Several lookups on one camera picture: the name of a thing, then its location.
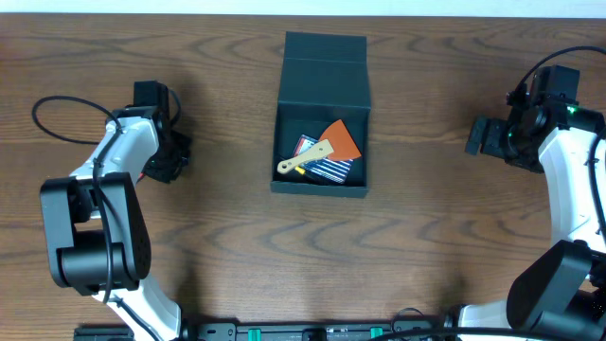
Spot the small yellow black screwdriver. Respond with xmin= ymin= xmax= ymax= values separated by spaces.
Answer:
xmin=294 ymin=167 xmax=323 ymax=184

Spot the orange scraper wooden handle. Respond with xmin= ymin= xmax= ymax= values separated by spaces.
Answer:
xmin=276 ymin=119 xmax=362 ymax=174

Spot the blue precision screwdriver set case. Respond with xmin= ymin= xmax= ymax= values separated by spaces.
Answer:
xmin=294 ymin=135 xmax=353 ymax=185

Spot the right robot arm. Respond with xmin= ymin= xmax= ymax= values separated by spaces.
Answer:
xmin=454 ymin=104 xmax=605 ymax=340

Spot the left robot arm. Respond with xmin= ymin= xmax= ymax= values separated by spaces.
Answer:
xmin=40 ymin=104 xmax=196 ymax=340

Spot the dark green open box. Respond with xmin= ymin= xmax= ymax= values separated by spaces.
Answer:
xmin=270 ymin=32 xmax=371 ymax=198

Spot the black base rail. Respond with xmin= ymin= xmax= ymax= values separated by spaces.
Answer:
xmin=72 ymin=308 xmax=472 ymax=341

